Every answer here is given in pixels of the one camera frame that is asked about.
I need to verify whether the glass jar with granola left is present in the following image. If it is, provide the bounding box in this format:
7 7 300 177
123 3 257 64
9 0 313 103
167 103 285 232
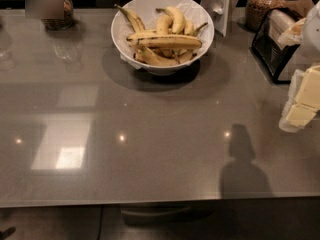
42 0 73 31

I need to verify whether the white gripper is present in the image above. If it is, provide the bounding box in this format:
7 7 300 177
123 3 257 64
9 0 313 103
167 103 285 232
278 1 320 133

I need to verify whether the white bowl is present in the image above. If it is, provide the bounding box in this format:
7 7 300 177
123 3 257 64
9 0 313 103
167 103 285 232
110 0 215 76

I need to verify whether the upright left banana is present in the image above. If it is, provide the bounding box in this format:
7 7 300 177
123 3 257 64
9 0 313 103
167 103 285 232
114 4 145 32

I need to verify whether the long front yellow banana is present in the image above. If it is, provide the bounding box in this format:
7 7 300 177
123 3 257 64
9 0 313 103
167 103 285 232
126 34 202 50

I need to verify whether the short middle banana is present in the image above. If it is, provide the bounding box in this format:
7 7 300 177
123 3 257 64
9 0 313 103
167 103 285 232
156 14 172 35

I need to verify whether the black wire rack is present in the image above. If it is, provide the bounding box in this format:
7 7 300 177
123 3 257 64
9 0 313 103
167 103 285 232
251 8 298 84

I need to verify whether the lower front banana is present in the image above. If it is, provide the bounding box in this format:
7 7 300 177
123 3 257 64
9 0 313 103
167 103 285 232
141 46 178 67

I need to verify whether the white paper stand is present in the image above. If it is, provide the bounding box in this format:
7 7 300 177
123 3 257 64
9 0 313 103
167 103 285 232
200 0 238 36

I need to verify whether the curved top banana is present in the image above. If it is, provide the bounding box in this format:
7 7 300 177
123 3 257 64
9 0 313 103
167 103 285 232
156 6 186 34

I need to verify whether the glass jar with cereal right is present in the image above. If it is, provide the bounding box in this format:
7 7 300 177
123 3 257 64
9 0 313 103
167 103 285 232
245 0 287 31

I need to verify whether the small right banana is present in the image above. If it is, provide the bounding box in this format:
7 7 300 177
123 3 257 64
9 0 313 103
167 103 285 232
183 19 194 35

